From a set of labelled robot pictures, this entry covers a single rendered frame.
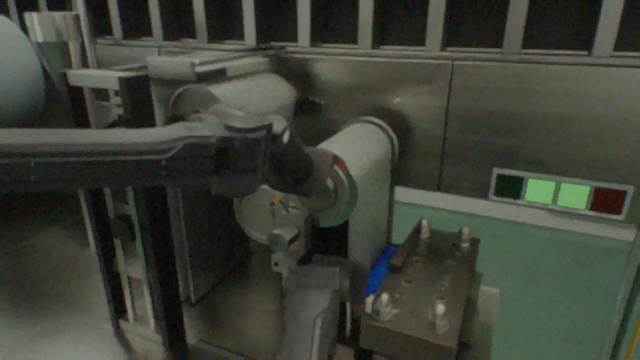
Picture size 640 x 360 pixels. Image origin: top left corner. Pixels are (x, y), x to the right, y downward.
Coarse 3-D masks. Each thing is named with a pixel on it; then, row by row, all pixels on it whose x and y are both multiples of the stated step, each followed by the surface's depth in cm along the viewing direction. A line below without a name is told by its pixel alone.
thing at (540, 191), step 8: (528, 184) 91; (536, 184) 91; (544, 184) 90; (552, 184) 89; (528, 192) 92; (536, 192) 91; (544, 192) 90; (552, 192) 90; (528, 200) 92; (536, 200) 92; (544, 200) 91
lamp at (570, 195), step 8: (568, 184) 88; (560, 192) 89; (568, 192) 88; (576, 192) 88; (584, 192) 87; (560, 200) 90; (568, 200) 89; (576, 200) 88; (584, 200) 88; (584, 208) 88
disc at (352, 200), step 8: (328, 152) 72; (336, 160) 72; (344, 168) 72; (344, 176) 72; (352, 176) 71; (352, 184) 72; (352, 192) 72; (288, 200) 79; (352, 200) 73; (296, 208) 78; (344, 208) 74; (352, 208) 73; (336, 216) 75; (344, 216) 75; (320, 224) 77; (328, 224) 77; (336, 224) 76
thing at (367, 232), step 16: (384, 192) 92; (368, 208) 83; (384, 208) 95; (352, 224) 76; (368, 224) 85; (384, 224) 97; (352, 240) 77; (368, 240) 87; (384, 240) 99; (352, 256) 79; (368, 256) 89
